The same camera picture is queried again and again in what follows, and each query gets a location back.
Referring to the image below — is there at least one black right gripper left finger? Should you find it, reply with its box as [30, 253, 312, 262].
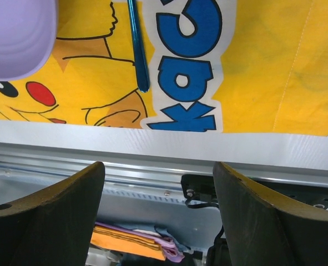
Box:
[0, 162, 105, 265]

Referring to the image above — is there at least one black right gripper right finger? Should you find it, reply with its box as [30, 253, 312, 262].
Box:
[213, 162, 328, 265]

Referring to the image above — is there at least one yellow Pikachu placemat cloth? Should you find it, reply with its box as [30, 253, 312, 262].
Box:
[0, 1, 328, 136]

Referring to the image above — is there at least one blue metal spoon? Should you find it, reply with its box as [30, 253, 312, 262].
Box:
[127, 0, 150, 93]

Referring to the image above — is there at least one purple plastic plate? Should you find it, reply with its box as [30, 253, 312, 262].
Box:
[0, 0, 59, 81]

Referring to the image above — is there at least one folded coloured cloth stack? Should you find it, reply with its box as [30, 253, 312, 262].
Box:
[90, 222, 193, 263]

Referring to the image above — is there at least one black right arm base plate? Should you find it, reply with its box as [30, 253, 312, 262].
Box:
[181, 174, 328, 209]

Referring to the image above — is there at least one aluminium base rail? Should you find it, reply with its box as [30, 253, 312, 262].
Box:
[0, 143, 328, 188]

